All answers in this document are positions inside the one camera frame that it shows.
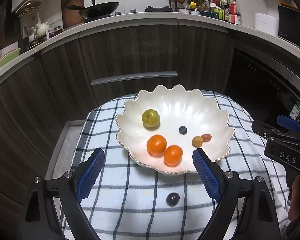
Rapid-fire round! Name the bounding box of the dark grape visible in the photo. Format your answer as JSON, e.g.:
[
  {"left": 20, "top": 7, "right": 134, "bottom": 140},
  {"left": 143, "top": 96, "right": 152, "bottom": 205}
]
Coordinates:
[{"left": 166, "top": 192, "right": 180, "bottom": 207}]

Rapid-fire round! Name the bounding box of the brown longan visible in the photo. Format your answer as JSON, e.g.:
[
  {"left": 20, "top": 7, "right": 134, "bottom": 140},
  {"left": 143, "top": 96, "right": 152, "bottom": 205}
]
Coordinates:
[{"left": 192, "top": 136, "right": 203, "bottom": 148}]

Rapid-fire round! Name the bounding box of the red cherry tomato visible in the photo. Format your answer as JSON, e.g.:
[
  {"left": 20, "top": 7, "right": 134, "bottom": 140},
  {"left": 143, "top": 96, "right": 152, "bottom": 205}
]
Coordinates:
[{"left": 201, "top": 134, "right": 212, "bottom": 142}]

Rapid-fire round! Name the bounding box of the small orange mandarin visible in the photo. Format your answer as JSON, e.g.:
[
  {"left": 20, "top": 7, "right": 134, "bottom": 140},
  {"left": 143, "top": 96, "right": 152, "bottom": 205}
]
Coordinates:
[{"left": 164, "top": 145, "right": 183, "bottom": 167}]

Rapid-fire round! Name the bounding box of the blueberry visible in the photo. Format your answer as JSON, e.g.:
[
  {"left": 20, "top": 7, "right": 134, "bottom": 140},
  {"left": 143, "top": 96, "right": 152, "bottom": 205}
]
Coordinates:
[{"left": 179, "top": 126, "right": 187, "bottom": 135}]

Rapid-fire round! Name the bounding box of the large orange mandarin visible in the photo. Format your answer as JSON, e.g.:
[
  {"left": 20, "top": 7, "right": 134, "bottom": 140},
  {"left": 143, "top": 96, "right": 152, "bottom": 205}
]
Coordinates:
[{"left": 146, "top": 134, "right": 167, "bottom": 156}]

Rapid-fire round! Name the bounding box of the yellow-green round fruit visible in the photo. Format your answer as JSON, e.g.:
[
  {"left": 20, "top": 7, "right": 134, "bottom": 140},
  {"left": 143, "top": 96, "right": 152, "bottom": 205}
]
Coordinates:
[{"left": 142, "top": 109, "right": 160, "bottom": 128}]

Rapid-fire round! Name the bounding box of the person right hand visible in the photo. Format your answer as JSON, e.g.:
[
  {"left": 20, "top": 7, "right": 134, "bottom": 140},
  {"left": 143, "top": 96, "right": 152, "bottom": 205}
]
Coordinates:
[{"left": 288, "top": 175, "right": 300, "bottom": 222}]

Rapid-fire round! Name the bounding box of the built-in black dishwasher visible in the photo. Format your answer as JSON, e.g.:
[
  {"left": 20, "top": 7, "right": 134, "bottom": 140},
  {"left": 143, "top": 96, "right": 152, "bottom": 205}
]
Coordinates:
[{"left": 225, "top": 49, "right": 300, "bottom": 128}]

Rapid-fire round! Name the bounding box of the white blue checkered cloth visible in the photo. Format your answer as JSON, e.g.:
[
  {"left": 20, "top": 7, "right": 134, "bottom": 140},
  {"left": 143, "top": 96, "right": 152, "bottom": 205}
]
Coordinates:
[{"left": 72, "top": 92, "right": 289, "bottom": 239}]

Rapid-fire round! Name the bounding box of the white scalloped ceramic bowl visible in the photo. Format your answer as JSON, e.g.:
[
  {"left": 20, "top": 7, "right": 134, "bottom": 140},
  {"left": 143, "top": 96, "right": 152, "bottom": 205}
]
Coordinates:
[{"left": 115, "top": 85, "right": 235, "bottom": 176}]

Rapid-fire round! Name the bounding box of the white rice cooker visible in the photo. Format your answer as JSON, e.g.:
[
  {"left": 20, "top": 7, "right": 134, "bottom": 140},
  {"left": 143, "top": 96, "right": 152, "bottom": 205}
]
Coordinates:
[{"left": 255, "top": 12, "right": 279, "bottom": 36}]

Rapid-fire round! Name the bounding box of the red sauce bottle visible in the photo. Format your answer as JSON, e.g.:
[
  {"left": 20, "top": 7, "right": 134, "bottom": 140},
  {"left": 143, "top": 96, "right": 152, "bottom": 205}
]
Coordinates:
[{"left": 230, "top": 0, "right": 238, "bottom": 24}]

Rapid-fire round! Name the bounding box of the white teapot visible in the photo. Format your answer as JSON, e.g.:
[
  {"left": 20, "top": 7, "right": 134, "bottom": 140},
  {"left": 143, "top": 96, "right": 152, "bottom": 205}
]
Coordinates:
[{"left": 37, "top": 22, "right": 50, "bottom": 37}]

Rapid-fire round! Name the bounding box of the wooden cutting board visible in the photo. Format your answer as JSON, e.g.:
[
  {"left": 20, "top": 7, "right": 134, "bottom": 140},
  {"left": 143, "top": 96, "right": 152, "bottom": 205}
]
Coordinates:
[{"left": 61, "top": 0, "right": 84, "bottom": 29}]

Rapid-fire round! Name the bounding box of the black wok pan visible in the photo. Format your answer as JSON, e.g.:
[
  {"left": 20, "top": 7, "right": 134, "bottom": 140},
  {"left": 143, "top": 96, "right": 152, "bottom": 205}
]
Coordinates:
[{"left": 67, "top": 0, "right": 120, "bottom": 19}]

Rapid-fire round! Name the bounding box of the gas stove burner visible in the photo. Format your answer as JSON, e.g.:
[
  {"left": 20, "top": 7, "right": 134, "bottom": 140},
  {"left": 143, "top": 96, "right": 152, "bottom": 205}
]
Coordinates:
[{"left": 145, "top": 5, "right": 173, "bottom": 12}]

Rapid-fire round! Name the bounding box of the grey drawer handle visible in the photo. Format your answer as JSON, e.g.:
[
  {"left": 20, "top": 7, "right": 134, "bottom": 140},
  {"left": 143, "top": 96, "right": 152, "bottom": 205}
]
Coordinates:
[{"left": 91, "top": 71, "right": 178, "bottom": 86}]

